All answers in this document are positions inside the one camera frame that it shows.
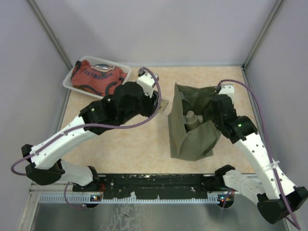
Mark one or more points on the square clear bottle black cap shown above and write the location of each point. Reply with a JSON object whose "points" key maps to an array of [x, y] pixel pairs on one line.
{"points": [[163, 105]]}

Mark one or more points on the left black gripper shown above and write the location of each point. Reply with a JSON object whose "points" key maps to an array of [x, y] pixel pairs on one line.
{"points": [[152, 104]]}

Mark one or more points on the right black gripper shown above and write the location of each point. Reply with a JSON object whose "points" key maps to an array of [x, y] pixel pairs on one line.
{"points": [[214, 115]]}

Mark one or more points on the green bottle white cap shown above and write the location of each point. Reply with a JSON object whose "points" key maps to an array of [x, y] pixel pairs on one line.
{"points": [[192, 121]]}

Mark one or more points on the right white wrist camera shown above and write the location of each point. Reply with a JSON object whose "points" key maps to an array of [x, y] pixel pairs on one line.
{"points": [[227, 89]]}

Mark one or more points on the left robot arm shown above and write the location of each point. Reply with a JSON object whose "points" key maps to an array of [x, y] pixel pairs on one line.
{"points": [[46, 165]]}

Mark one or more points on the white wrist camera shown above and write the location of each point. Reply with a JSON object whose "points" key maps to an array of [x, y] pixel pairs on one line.
{"points": [[146, 81], [227, 89]]}

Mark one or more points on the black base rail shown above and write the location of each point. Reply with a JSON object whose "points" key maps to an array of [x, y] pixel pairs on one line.
{"points": [[153, 186]]}

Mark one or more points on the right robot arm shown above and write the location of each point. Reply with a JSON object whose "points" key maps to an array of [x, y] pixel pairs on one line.
{"points": [[276, 196]]}

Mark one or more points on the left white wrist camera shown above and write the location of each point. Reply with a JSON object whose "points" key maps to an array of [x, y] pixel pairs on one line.
{"points": [[146, 81]]}

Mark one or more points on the red printed t-shirt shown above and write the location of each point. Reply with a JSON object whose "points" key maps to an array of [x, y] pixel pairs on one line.
{"points": [[98, 79]]}

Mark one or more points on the olive green canvas bag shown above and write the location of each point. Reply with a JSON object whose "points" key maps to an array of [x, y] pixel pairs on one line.
{"points": [[198, 143]]}

